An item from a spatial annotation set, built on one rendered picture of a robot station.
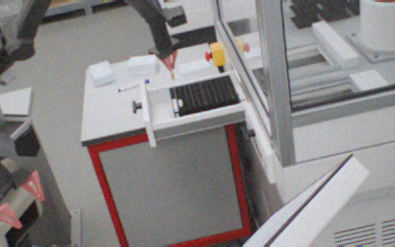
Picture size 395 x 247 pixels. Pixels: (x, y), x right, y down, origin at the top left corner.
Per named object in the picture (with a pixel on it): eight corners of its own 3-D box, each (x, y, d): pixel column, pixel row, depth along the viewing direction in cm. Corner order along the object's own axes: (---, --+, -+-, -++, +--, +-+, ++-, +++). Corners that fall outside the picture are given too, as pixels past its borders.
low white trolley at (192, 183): (128, 281, 242) (80, 140, 202) (125, 193, 295) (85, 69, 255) (257, 251, 244) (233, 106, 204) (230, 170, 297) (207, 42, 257)
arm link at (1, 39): (-10, 41, 166) (-5, 56, 164) (6, 21, 160) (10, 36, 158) (20, 44, 172) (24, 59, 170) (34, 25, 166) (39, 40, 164)
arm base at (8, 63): (-7, 44, 174) (-32, 62, 165) (4, 29, 169) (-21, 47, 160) (14, 64, 176) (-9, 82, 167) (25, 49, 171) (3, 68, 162)
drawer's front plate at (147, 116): (151, 148, 179) (143, 121, 174) (146, 106, 204) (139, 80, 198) (156, 147, 180) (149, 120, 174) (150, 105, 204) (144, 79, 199)
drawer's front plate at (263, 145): (270, 184, 154) (266, 153, 148) (247, 130, 178) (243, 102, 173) (276, 183, 154) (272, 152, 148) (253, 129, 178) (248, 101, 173)
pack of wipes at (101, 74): (117, 80, 239) (114, 72, 237) (95, 87, 237) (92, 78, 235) (110, 68, 252) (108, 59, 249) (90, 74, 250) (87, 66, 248)
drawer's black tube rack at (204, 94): (177, 128, 184) (173, 112, 180) (172, 103, 199) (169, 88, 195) (241, 114, 184) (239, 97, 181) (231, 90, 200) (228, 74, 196)
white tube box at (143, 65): (128, 76, 241) (125, 66, 238) (132, 67, 248) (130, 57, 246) (157, 74, 239) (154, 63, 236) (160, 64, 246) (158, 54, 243)
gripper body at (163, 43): (181, 44, 189) (176, 25, 185) (160, 59, 184) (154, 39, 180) (170, 41, 193) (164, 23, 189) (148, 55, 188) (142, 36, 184)
